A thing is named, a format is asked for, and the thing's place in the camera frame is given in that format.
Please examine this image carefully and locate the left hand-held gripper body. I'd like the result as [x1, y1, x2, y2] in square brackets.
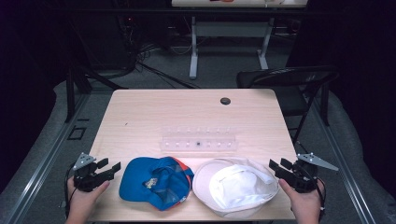
[73, 152, 110, 192]

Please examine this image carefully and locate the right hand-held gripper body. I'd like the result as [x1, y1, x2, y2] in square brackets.
[287, 151, 340, 194]

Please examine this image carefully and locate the blue and orange cap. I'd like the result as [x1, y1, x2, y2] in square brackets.
[119, 156, 195, 212]

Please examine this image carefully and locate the white bucket hat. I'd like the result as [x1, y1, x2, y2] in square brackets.
[191, 157, 280, 218]

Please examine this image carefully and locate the clear acrylic peg rack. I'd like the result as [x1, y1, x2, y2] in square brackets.
[160, 125, 238, 153]

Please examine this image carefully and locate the person's left hand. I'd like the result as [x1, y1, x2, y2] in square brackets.
[65, 176, 111, 219]

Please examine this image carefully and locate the person's right hand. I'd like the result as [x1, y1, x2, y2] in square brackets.
[278, 178, 326, 219]

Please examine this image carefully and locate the black folding chair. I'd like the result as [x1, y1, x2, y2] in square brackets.
[235, 64, 340, 146]

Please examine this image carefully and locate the black metal stand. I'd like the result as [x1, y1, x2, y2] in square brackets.
[64, 60, 129, 124]

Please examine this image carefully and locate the white desk with metal legs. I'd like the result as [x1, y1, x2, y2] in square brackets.
[171, 0, 309, 80]

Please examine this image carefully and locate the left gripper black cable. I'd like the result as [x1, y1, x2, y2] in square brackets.
[63, 171, 78, 219]

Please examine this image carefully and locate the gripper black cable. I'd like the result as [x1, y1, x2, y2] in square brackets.
[63, 171, 78, 219]
[315, 176, 328, 220]

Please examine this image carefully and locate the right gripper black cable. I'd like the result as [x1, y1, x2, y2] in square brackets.
[315, 176, 328, 220]

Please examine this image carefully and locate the black floor socket frame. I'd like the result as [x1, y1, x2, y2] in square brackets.
[67, 125, 88, 141]

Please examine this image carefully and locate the bundle of floor cables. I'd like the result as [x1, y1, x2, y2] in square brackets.
[118, 15, 202, 91]

